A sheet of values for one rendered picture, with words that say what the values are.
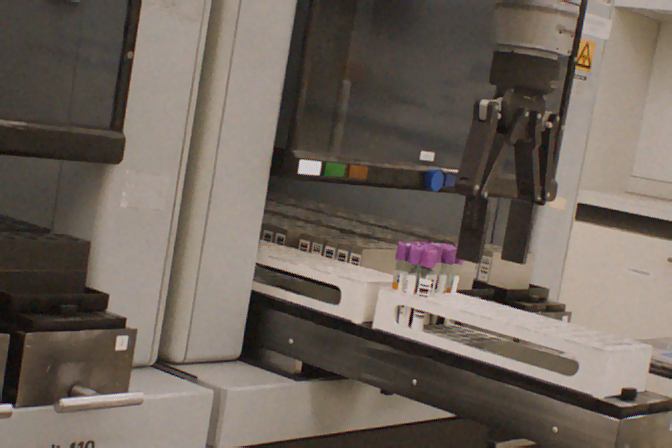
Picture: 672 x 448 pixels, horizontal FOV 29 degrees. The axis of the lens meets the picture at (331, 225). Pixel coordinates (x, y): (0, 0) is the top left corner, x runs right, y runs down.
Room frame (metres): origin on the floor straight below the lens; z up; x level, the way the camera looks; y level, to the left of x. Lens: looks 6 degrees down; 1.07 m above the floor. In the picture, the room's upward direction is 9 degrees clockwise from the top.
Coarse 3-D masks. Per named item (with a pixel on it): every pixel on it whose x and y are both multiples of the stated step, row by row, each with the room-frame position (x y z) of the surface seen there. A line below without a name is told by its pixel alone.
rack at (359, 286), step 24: (264, 240) 1.71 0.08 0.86; (264, 264) 1.57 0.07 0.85; (288, 264) 1.54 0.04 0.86; (312, 264) 1.55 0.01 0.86; (336, 264) 1.58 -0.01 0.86; (264, 288) 1.56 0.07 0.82; (288, 288) 1.67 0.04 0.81; (312, 288) 1.64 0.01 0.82; (360, 288) 1.47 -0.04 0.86; (336, 312) 1.49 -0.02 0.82; (360, 312) 1.47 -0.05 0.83
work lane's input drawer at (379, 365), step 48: (288, 336) 1.51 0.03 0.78; (336, 336) 1.46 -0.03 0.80; (384, 336) 1.43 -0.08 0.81; (384, 384) 1.41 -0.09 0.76; (432, 384) 1.37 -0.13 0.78; (480, 384) 1.33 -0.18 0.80; (528, 384) 1.31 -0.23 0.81; (528, 432) 1.29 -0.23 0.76; (576, 432) 1.26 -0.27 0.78; (624, 432) 1.24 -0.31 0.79
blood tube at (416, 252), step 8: (416, 248) 1.43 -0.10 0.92; (416, 256) 1.43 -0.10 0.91; (416, 264) 1.43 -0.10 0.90; (408, 272) 1.43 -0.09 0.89; (416, 272) 1.43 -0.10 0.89; (408, 280) 1.43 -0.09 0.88; (416, 280) 1.43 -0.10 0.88; (408, 288) 1.43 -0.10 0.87; (400, 312) 1.44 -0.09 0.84; (408, 312) 1.43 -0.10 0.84; (400, 320) 1.44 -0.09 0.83; (408, 320) 1.43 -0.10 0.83
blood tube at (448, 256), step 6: (444, 246) 1.48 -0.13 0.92; (450, 246) 1.49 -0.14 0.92; (444, 252) 1.48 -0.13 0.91; (450, 252) 1.48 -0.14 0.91; (444, 258) 1.48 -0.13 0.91; (450, 258) 1.48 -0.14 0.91; (444, 264) 1.48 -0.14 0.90; (450, 264) 1.48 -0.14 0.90; (444, 270) 1.48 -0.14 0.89; (450, 270) 1.48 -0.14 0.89; (444, 276) 1.48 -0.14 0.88; (438, 282) 1.48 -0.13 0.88; (444, 282) 1.48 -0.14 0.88; (438, 288) 1.48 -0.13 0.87; (444, 288) 1.48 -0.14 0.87; (432, 318) 1.48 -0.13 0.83; (438, 318) 1.48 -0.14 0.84; (432, 324) 1.48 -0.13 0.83; (438, 324) 1.48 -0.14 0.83
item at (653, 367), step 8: (648, 344) 1.65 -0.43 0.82; (656, 344) 1.66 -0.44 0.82; (664, 344) 1.67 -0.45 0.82; (656, 352) 1.59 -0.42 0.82; (664, 352) 1.60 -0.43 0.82; (656, 360) 1.54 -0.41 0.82; (664, 360) 1.54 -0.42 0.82; (656, 368) 1.54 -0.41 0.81; (664, 368) 1.54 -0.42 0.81; (664, 376) 1.53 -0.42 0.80
